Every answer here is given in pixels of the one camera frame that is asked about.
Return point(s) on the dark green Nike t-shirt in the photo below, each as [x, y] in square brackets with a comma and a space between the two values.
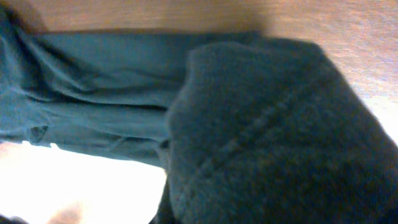
[248, 129]

